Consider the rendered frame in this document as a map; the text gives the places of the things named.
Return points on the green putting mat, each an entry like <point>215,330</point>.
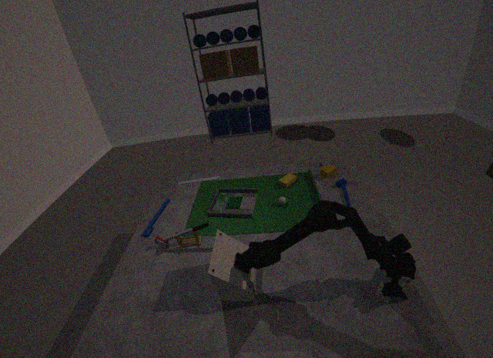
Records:
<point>268,215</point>

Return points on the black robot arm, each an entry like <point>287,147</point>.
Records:
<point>321,218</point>

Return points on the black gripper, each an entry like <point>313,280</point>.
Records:
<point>393,288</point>

